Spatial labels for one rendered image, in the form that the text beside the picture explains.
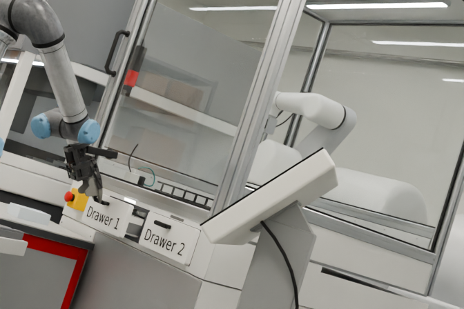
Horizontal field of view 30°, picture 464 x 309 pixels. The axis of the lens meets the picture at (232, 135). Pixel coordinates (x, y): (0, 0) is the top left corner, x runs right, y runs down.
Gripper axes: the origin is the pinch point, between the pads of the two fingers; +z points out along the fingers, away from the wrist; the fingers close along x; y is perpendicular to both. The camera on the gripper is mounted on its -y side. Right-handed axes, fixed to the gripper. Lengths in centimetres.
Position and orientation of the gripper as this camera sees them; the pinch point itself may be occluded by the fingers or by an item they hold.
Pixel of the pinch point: (98, 197)
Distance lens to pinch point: 289.9
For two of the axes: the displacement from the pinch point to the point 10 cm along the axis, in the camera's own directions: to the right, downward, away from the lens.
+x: 5.6, 1.1, -8.2
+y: -8.1, 2.9, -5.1
